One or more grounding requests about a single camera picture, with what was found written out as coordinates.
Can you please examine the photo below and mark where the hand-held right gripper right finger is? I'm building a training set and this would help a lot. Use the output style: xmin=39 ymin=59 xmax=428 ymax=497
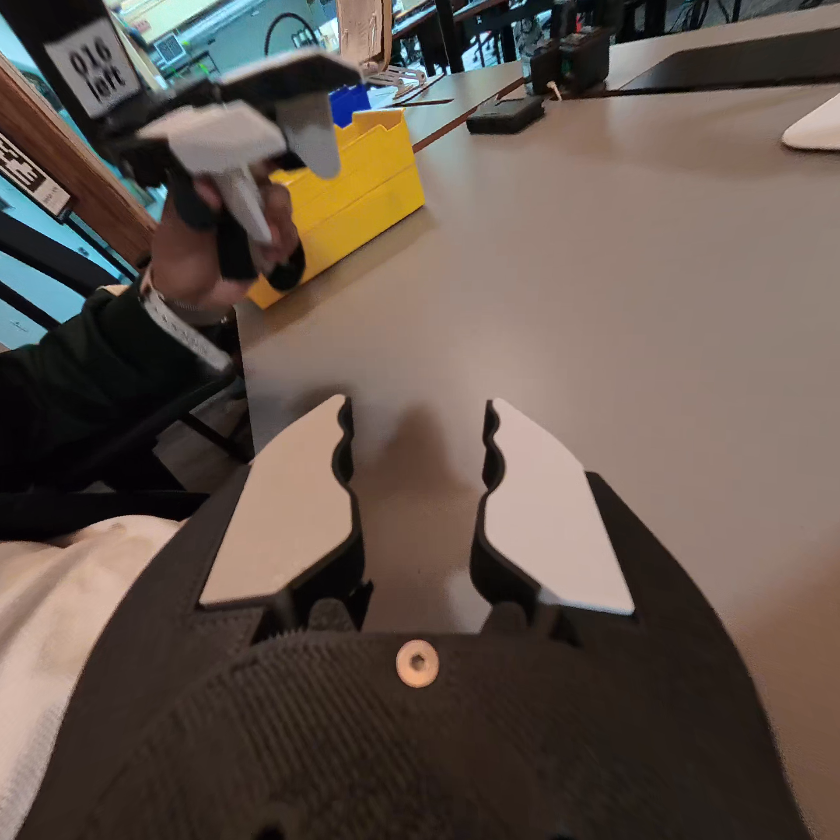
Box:
xmin=470 ymin=397 xmax=637 ymax=641

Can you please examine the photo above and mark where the person's left hand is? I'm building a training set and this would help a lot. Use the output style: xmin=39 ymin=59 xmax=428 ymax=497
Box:
xmin=147 ymin=184 xmax=301 ymax=312

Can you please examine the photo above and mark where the silver wristwatch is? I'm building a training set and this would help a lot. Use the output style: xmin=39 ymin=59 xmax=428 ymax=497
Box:
xmin=138 ymin=266 xmax=236 ymax=376

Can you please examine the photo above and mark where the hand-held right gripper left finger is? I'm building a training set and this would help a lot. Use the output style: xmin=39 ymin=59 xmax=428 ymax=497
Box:
xmin=197 ymin=394 xmax=374 ymax=629

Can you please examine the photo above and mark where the brown cardboard sign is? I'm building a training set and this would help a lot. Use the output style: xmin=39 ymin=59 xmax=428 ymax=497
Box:
xmin=336 ymin=0 xmax=393 ymax=67

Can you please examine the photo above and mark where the person's left forearm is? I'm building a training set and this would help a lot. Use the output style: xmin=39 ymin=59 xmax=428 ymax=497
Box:
xmin=0 ymin=282 xmax=237 ymax=496

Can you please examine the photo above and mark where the wooden pillar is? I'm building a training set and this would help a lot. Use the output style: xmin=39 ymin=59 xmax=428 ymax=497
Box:
xmin=0 ymin=56 xmax=157 ymax=266

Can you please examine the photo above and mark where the person's white shirt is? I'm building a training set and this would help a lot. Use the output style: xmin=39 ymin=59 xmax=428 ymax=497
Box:
xmin=0 ymin=515 xmax=188 ymax=834

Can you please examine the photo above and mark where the white stand base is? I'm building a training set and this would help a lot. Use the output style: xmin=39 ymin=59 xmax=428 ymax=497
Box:
xmin=781 ymin=92 xmax=840 ymax=152

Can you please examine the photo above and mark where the yellow plastic bin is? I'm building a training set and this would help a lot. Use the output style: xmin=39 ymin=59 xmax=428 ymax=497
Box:
xmin=246 ymin=108 xmax=426 ymax=311

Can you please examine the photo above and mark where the black desk mat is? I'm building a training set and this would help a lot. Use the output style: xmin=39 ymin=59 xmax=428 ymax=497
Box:
xmin=620 ymin=29 xmax=840 ymax=93

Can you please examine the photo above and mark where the grey desk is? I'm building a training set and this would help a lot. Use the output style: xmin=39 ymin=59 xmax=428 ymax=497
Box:
xmin=235 ymin=62 xmax=840 ymax=840

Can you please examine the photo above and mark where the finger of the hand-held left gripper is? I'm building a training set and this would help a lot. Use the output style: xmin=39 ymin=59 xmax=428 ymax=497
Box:
xmin=134 ymin=101 xmax=290 ymax=177
xmin=217 ymin=51 xmax=365 ymax=180

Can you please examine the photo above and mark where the black rectangular case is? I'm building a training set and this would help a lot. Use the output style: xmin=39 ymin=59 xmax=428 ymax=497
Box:
xmin=467 ymin=97 xmax=546 ymax=135

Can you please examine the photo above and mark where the blue plastic bin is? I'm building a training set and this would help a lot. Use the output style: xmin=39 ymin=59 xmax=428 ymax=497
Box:
xmin=328 ymin=84 xmax=370 ymax=129

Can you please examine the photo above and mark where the black charging dock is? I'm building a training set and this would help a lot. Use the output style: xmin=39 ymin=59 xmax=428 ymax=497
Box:
xmin=530 ymin=26 xmax=611 ymax=96

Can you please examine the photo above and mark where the white sign stand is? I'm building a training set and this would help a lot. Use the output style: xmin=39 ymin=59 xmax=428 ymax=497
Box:
xmin=364 ymin=62 xmax=429 ymax=89

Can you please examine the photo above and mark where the framed marker poster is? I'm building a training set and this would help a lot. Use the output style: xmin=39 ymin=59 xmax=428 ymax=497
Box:
xmin=0 ymin=131 xmax=73 ymax=217

